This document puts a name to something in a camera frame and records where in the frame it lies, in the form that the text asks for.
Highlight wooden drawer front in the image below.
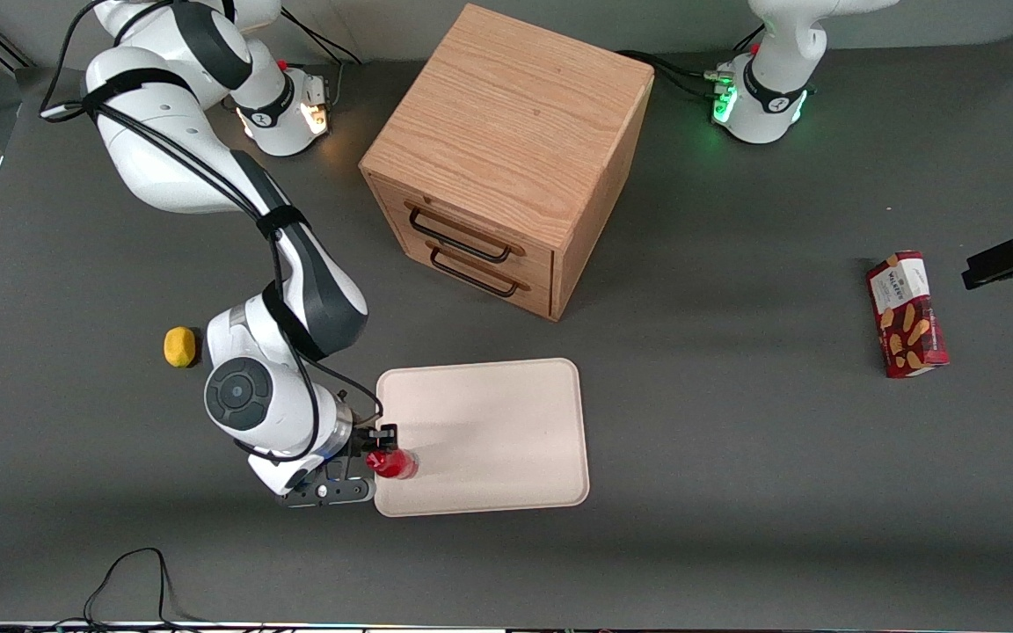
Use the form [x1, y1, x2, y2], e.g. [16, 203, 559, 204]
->
[381, 211, 555, 321]
[364, 171, 556, 285]

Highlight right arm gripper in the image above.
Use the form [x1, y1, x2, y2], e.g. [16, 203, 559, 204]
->
[344, 424, 399, 483]

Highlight black cables at left arm base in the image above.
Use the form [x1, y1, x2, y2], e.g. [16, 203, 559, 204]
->
[616, 25, 764, 102]

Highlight beige rectangular tray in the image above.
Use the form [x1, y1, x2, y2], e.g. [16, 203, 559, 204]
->
[374, 357, 591, 518]

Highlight red tartan shortbread box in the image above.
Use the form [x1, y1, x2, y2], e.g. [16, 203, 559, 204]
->
[866, 251, 951, 380]

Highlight yellow lemon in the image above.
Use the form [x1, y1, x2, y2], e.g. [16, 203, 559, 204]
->
[163, 326, 200, 368]

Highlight black metal drawer handle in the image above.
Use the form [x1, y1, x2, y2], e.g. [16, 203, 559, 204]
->
[407, 204, 527, 264]
[429, 246, 531, 298]

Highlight black looped table cable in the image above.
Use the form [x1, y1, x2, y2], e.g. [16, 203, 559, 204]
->
[54, 547, 208, 632]

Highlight black cable along right arm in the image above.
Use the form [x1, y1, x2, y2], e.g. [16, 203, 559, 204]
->
[39, 0, 384, 462]

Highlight black cable at right arm base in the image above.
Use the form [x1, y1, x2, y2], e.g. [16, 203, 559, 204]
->
[278, 7, 363, 68]

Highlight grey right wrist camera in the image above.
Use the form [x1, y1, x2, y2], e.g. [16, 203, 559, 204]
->
[276, 477, 377, 511]

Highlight wooden two-drawer cabinet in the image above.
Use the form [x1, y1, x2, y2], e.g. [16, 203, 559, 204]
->
[359, 3, 655, 323]

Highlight small red coke bottle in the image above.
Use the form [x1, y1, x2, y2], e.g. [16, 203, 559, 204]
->
[364, 447, 420, 481]

